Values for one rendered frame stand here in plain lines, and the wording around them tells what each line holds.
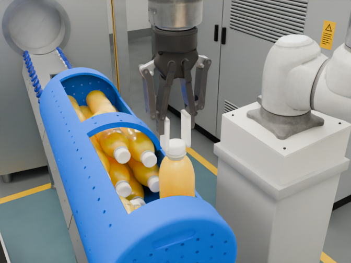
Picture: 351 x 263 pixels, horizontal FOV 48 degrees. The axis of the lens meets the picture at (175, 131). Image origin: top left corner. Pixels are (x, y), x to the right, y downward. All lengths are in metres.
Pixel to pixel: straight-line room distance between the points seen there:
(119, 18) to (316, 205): 1.24
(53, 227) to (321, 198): 1.73
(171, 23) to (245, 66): 2.20
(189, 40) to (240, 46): 2.18
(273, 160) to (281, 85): 0.22
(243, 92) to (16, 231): 1.75
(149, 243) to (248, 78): 2.19
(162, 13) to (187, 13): 0.04
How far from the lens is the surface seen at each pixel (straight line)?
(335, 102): 1.15
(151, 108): 0.71
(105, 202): 0.81
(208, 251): 0.81
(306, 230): 1.48
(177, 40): 0.66
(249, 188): 1.33
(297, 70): 1.17
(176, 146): 0.76
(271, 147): 1.20
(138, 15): 6.37
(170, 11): 0.64
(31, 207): 2.86
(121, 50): 2.06
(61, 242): 2.54
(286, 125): 1.26
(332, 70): 1.13
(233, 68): 2.92
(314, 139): 1.26
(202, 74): 0.73
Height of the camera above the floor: 1.70
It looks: 28 degrees down
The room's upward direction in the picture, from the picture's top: straight up
